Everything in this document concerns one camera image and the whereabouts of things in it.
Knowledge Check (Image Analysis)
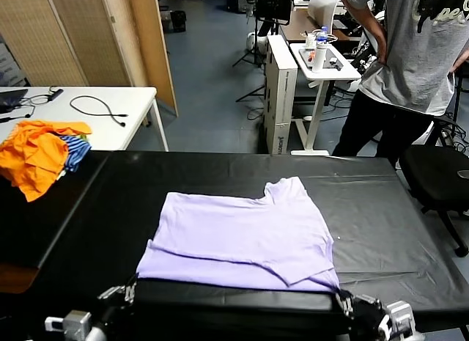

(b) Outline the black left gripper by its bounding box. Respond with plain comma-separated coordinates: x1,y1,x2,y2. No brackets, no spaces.
89,276,139,333

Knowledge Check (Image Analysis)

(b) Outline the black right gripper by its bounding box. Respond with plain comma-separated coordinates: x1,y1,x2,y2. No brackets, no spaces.
334,288,391,341

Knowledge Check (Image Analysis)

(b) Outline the lavender t-shirt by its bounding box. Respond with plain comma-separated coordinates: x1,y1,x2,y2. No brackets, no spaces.
135,175,341,294

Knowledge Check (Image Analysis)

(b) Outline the large black table cover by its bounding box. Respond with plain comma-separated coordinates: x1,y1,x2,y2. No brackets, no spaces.
34,150,469,338

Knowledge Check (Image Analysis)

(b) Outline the small black table cover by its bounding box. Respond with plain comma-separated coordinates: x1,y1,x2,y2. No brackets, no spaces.
0,150,111,271

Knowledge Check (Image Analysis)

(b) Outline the wooden side table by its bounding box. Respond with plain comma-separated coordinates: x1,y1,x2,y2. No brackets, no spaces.
0,263,40,294

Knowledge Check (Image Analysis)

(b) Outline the black office chair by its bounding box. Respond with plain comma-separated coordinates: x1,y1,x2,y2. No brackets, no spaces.
397,115,469,257

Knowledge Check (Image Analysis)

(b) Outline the blue striped garment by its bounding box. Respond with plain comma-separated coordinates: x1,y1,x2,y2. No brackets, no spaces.
58,133,92,173

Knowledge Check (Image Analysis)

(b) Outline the orange garment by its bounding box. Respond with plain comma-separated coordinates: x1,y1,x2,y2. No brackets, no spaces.
0,120,92,203

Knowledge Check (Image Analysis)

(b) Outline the white table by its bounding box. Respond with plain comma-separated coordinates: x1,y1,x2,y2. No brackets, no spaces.
0,85,170,152

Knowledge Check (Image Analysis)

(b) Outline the tall white cardboard box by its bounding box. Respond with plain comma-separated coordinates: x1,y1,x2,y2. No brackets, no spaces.
263,33,300,155

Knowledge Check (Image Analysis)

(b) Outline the black laptop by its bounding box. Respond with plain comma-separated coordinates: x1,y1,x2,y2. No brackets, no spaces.
0,87,29,113

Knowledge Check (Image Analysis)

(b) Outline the small white standing desk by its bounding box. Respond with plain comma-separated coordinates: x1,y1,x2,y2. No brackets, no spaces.
289,42,363,157

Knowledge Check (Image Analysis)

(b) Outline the person in grey t-shirt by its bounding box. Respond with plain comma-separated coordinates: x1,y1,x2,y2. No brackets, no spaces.
331,0,469,169

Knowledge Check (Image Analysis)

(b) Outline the grey tray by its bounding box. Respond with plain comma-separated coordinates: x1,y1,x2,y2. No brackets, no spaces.
298,47,347,71

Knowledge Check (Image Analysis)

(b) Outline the wooden folding partition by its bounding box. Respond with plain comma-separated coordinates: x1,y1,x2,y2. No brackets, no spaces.
0,0,180,117

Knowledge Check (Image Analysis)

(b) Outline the white round device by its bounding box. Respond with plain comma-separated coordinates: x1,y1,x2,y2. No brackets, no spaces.
245,31,270,53

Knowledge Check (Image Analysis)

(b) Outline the black trash bin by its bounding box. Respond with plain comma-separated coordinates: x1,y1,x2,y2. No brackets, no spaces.
170,10,188,32

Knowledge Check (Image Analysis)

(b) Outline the brown wooden desk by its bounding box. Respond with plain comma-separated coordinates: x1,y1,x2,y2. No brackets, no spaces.
280,9,363,45

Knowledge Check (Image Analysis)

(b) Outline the black tripod stand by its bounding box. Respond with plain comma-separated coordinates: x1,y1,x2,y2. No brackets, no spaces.
233,16,268,69

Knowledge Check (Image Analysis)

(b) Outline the white curved machine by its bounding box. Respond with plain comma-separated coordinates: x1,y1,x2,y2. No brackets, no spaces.
307,0,344,36

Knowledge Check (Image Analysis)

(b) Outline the black monitor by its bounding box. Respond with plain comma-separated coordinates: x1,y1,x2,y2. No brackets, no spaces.
254,0,294,26

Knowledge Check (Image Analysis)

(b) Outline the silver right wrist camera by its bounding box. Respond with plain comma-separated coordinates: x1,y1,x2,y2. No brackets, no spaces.
380,300,417,340

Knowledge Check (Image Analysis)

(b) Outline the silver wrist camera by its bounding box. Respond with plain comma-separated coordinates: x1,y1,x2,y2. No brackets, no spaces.
43,309,92,334
380,300,417,340

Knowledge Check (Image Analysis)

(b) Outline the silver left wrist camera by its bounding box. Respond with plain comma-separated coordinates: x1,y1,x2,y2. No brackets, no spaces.
43,309,92,334

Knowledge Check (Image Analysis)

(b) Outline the thick black cable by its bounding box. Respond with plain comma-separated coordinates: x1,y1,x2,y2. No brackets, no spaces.
69,95,128,128

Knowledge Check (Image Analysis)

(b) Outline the thin black cable with adapter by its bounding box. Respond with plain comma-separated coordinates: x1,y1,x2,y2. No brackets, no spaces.
18,86,65,118

